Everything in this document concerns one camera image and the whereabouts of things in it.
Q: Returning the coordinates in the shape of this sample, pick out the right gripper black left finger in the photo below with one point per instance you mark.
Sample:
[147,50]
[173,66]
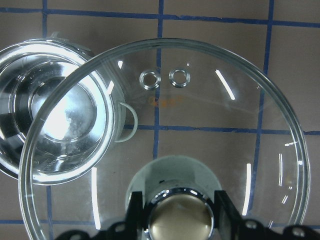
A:
[134,214]

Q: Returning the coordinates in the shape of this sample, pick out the glass pot lid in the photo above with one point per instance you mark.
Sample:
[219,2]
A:
[208,120]

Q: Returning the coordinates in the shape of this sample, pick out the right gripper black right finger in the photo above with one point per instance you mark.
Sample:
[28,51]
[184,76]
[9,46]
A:
[227,217]

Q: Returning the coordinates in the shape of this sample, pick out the brown paper table mat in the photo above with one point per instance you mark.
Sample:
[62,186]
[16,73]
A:
[282,36]

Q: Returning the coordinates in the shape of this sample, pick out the grey steel cooking pot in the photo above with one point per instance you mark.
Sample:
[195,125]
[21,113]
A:
[77,130]

